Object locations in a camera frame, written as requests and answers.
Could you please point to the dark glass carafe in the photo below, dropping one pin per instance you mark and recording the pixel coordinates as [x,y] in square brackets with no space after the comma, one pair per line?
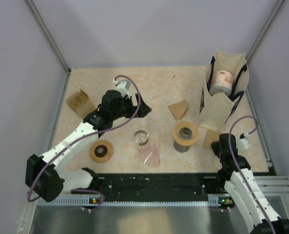
[181,146]

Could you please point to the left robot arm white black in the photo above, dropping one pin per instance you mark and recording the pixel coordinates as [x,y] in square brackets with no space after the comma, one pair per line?
[44,173]

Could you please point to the small cardboard box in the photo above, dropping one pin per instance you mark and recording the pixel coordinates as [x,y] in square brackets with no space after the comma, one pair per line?
[80,103]

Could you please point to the clear glass cup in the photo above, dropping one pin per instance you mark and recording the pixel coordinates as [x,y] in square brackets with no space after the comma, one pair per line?
[141,137]

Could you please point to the pink paper roll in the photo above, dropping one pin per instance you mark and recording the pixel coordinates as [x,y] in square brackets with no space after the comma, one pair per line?
[222,82]

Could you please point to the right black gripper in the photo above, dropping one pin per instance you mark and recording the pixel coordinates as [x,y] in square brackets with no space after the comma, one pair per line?
[215,145]

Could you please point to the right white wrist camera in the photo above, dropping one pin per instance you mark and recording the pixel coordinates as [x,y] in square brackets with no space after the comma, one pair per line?
[243,141]

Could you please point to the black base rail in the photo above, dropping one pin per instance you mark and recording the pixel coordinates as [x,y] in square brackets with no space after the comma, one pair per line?
[164,187]

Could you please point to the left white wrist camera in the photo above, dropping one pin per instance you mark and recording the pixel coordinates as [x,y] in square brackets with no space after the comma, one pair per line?
[123,87]

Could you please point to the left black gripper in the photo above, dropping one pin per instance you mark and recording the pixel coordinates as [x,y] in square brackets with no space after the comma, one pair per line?
[144,109]

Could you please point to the cream canvas tote bag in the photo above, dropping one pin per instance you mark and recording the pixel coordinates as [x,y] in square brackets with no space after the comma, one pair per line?
[216,110]

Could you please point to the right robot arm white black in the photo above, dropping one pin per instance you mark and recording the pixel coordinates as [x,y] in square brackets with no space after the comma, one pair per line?
[238,180]

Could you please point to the brown paper filter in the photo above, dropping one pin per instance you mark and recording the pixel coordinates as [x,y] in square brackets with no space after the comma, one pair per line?
[210,137]
[179,109]

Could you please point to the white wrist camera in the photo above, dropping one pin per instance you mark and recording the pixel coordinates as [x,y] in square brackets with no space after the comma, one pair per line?
[123,87]
[243,141]

